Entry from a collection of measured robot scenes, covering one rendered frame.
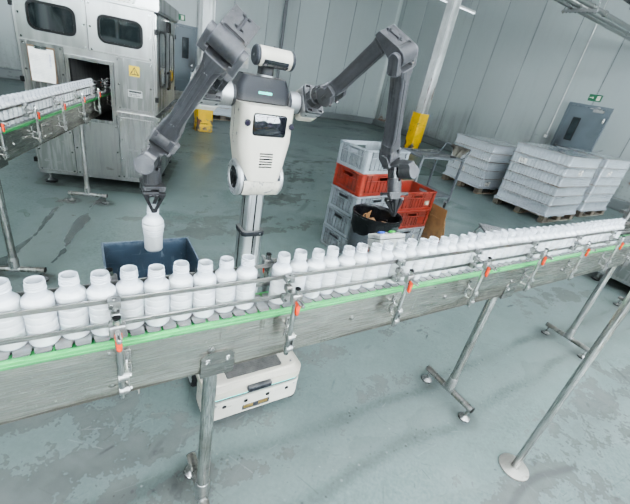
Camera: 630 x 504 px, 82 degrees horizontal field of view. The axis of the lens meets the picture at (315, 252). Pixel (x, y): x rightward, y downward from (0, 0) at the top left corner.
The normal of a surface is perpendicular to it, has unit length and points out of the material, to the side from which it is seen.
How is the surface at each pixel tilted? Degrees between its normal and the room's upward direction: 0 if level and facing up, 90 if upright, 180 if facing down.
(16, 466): 0
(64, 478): 0
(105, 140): 90
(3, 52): 90
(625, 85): 90
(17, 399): 90
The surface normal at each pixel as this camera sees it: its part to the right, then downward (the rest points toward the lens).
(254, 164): 0.49, 0.47
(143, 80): 0.21, 0.48
